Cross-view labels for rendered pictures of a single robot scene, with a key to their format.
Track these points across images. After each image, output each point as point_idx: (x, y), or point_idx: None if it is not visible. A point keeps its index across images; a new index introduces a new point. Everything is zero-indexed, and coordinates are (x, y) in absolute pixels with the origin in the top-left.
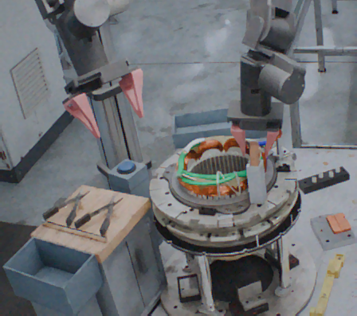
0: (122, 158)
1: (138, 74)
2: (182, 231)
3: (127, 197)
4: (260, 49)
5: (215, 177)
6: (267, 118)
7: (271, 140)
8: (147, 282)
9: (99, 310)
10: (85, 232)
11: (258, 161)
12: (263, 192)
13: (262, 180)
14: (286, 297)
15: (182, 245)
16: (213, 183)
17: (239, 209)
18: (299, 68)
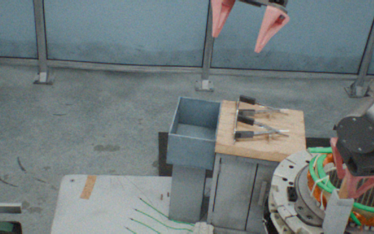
0: None
1: (271, 12)
2: (271, 190)
3: (299, 142)
4: None
5: (321, 177)
6: (353, 154)
7: (348, 180)
8: (260, 216)
9: (201, 187)
10: (235, 126)
11: (346, 195)
12: (332, 227)
13: (337, 216)
14: None
15: (268, 203)
16: (314, 179)
17: (304, 217)
18: None
